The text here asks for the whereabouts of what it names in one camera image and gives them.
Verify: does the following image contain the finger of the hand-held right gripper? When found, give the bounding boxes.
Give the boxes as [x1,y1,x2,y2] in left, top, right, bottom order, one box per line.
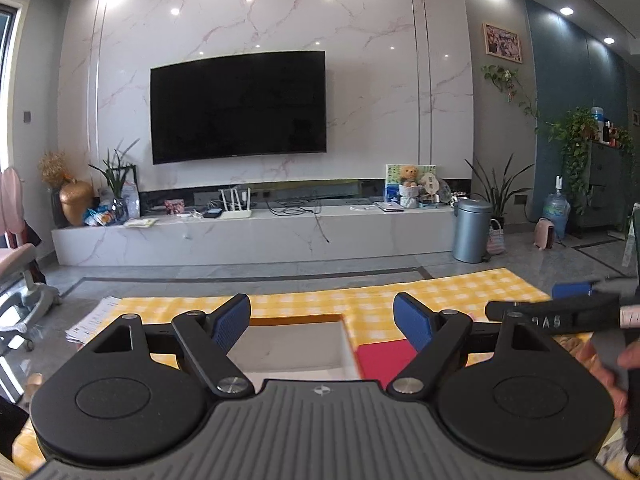
[486,297,576,333]
[552,276,640,302]

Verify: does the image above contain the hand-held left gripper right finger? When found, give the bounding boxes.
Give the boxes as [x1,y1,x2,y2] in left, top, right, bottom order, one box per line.
[387,292,568,396]

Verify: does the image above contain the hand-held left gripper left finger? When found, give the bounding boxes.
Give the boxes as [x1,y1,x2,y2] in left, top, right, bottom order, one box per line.
[75,294,254,396]

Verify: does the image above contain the person's right hand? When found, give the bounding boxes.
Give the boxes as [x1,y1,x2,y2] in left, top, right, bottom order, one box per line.
[575,337,640,421]

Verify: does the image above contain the pink space heater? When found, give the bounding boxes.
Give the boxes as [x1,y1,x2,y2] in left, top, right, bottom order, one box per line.
[534,217,556,250]

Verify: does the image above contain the open cardboard box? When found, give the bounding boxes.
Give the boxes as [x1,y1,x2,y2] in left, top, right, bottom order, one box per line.
[227,313,418,386]

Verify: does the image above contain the blue water jug with pump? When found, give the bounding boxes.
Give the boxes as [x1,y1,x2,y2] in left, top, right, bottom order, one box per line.
[544,175,571,240]

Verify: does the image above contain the white marble television console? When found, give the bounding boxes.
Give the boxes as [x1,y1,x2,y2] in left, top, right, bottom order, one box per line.
[51,204,458,267]

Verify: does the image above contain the woven checked handbag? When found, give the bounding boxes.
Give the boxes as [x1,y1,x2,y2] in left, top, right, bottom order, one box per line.
[487,219,507,256]

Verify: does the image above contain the yellow checked tablecloth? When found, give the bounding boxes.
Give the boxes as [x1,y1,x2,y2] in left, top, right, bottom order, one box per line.
[10,267,640,476]

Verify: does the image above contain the grey pedal trash can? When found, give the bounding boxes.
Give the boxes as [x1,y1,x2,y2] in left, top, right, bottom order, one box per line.
[452,198,493,264]

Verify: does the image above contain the dark drawer cabinet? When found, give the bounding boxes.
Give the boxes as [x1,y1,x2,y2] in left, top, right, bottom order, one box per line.
[575,140,626,238]

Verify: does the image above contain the long leaf potted plant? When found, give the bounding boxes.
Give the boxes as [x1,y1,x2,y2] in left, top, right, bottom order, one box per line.
[465,155,536,226]

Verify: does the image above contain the stack of printed papers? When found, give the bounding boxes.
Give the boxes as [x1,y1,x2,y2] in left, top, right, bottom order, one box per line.
[65,296,123,346]

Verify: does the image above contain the green picture board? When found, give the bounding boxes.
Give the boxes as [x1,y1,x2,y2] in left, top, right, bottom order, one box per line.
[385,164,437,203]

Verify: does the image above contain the trailing vine plant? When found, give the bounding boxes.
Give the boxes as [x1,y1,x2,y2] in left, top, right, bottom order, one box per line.
[542,107,601,216]

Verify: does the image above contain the white blue plastic bag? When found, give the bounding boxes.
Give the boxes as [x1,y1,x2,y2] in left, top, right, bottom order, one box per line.
[120,180,141,218]

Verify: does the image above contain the blue snack bags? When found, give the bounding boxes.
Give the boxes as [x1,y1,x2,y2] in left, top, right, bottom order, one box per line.
[82,205,116,226]

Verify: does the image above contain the green plant in glass vase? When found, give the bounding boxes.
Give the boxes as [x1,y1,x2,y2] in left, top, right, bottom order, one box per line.
[89,139,141,223]

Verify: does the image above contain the golden acorn vase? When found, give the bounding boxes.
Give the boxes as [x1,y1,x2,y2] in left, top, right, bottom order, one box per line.
[60,178,95,227]

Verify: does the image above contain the pink office chair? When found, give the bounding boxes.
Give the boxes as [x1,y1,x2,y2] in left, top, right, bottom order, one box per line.
[0,167,63,361]

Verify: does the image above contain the dried flower bunch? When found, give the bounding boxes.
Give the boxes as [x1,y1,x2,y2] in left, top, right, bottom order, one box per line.
[39,150,68,188]

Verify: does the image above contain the window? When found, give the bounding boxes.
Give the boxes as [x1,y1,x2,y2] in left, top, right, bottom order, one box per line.
[0,2,23,176]

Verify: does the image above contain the white wireless router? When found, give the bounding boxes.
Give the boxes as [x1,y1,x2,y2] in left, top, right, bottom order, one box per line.
[218,187,254,220]

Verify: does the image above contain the black cables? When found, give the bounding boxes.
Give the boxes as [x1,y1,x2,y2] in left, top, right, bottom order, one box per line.
[265,195,331,246]

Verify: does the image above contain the black wall television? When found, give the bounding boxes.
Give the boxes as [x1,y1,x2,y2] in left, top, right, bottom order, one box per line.
[150,50,328,165]

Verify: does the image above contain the climbing wall vine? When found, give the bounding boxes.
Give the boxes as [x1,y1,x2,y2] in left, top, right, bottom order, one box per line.
[481,64,543,126]

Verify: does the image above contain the framed wall picture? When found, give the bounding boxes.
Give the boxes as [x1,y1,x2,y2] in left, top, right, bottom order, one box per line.
[482,22,523,63]

